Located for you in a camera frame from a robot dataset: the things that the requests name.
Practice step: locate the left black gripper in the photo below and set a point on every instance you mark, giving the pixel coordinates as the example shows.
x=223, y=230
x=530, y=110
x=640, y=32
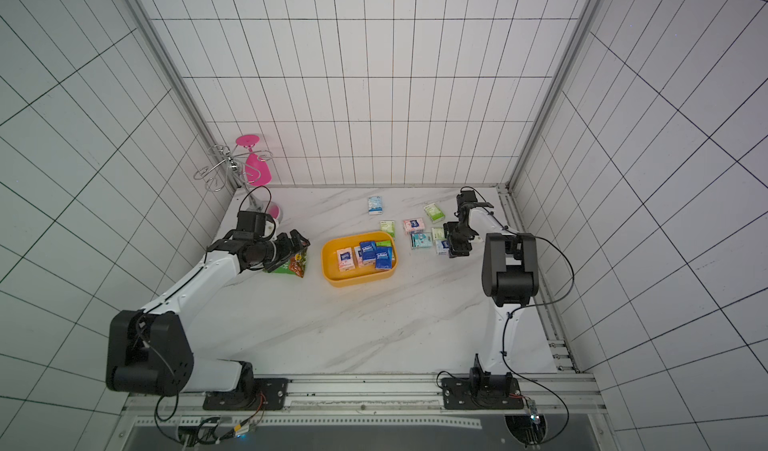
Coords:
x=287, y=250

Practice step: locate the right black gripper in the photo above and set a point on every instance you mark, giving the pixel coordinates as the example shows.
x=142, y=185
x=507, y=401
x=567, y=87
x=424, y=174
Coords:
x=458, y=235

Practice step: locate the yellow plastic storage box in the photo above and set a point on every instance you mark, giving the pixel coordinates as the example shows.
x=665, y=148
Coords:
x=361, y=274

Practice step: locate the pink white tissue pack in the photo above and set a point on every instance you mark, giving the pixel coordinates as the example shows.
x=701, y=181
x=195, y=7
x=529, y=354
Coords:
x=345, y=259

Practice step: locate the dark blue tissue pack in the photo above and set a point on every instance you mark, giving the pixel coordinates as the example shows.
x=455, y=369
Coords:
x=384, y=258
x=367, y=252

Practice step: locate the dark blue tissue pack front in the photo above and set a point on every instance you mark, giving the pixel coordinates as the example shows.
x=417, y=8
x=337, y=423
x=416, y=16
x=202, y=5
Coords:
x=367, y=252

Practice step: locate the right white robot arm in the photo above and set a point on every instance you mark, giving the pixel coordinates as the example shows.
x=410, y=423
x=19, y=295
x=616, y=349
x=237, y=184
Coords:
x=509, y=279

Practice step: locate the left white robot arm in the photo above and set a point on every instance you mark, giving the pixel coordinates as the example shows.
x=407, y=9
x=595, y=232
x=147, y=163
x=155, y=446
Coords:
x=148, y=349

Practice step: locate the white blue tissue pack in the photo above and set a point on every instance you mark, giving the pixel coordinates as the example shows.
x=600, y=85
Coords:
x=442, y=247

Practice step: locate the green tissue pack right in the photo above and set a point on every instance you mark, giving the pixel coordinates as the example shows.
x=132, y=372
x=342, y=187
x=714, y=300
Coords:
x=438, y=235

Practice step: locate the green tissue pack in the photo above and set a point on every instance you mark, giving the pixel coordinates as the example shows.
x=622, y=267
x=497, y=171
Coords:
x=434, y=213
x=438, y=235
x=388, y=227

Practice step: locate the green red chips bag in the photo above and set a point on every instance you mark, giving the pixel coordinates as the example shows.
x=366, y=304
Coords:
x=287, y=259

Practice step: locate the green tissue pack far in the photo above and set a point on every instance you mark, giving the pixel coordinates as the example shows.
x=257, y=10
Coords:
x=434, y=213

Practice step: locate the pink wine glass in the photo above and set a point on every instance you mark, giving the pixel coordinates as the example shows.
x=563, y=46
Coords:
x=256, y=171

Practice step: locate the light blue tissue pack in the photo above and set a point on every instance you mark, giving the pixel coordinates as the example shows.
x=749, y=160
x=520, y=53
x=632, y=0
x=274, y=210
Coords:
x=375, y=205

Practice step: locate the chrome glass rack stand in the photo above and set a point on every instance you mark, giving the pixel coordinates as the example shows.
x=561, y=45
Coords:
x=227, y=168

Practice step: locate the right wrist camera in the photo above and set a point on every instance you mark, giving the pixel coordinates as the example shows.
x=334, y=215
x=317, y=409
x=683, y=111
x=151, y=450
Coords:
x=466, y=199

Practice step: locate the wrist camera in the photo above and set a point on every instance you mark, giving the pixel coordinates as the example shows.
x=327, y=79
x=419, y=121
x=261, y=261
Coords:
x=252, y=225
x=466, y=199

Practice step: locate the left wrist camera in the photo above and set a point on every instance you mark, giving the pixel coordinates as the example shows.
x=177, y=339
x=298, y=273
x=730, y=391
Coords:
x=252, y=225

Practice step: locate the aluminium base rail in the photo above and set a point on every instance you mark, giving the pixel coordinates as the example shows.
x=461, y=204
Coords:
x=390, y=399

